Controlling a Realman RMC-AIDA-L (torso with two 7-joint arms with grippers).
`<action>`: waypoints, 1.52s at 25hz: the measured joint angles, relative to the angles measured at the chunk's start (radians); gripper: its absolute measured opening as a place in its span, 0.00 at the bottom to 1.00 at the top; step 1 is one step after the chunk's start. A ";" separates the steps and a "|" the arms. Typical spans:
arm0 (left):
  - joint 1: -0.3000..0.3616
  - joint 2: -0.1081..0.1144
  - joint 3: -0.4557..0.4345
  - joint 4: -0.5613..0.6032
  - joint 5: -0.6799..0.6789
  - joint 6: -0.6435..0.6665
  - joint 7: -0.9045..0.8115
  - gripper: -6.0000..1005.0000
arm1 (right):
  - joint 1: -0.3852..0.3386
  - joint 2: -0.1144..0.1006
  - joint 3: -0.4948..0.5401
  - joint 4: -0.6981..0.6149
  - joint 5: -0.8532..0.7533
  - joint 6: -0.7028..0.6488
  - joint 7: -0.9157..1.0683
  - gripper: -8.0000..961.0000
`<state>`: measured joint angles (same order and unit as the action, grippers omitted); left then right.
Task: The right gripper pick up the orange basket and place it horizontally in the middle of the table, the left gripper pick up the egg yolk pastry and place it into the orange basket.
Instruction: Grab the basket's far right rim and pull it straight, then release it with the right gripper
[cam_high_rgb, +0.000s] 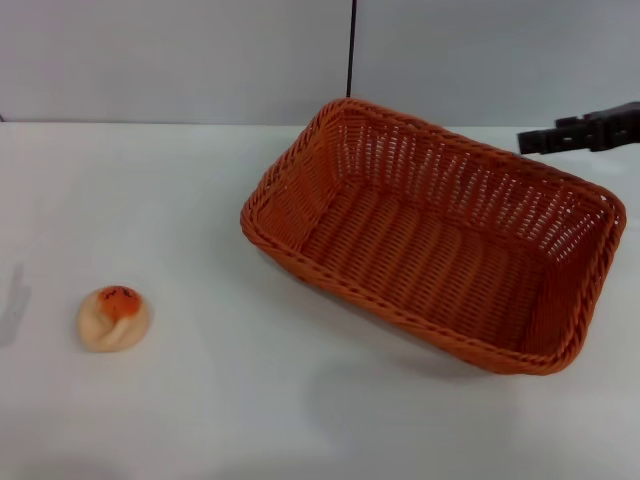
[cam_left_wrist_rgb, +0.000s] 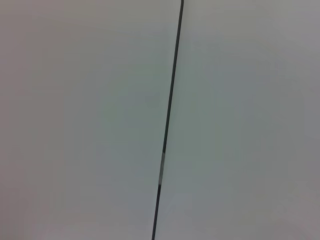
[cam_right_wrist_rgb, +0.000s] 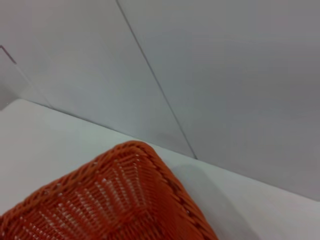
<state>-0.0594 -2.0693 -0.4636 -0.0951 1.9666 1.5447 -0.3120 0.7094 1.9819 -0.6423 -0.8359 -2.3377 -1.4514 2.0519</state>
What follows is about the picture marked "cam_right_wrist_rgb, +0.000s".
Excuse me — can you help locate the orange woven rectangular basket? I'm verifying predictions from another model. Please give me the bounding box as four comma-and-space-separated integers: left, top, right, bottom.
0, 140, 220, 240

